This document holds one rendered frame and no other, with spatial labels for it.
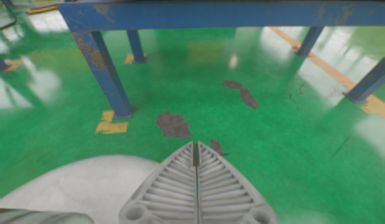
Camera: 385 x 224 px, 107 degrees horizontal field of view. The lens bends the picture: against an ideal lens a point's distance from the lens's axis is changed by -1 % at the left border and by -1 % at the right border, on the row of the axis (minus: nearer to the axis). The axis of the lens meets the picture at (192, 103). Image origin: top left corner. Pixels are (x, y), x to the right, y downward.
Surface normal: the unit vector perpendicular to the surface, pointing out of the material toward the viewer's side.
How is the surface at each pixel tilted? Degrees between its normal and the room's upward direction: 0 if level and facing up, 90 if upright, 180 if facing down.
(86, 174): 0
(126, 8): 90
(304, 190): 0
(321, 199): 0
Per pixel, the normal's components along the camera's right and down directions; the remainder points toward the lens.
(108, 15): 0.09, 0.72
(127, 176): 0.01, -0.70
